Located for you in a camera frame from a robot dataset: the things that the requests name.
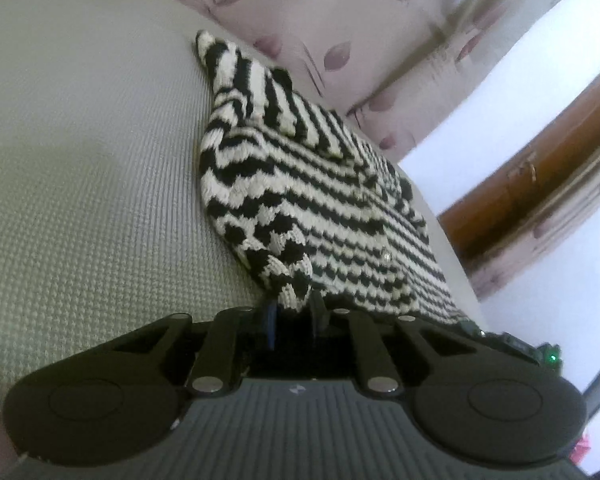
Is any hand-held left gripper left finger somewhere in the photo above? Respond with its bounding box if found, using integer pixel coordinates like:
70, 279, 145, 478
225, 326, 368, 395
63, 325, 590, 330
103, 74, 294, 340
99, 300, 282, 400

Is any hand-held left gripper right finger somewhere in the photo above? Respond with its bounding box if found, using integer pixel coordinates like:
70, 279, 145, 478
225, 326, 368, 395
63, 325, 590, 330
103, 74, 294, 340
307, 291, 487, 400

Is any black white striped knit garment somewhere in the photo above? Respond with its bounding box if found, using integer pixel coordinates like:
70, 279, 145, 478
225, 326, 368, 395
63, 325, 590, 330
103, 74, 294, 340
194, 30, 475, 327

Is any red cloth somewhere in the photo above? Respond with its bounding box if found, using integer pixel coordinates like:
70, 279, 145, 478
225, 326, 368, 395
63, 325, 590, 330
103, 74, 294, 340
571, 434, 597, 467

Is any pink floral curtain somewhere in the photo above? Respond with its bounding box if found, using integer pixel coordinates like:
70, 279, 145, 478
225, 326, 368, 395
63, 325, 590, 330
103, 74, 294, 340
92, 0, 600, 306

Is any brown wooden frame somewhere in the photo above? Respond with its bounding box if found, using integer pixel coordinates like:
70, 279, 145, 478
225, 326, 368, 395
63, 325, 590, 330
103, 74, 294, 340
437, 64, 600, 275

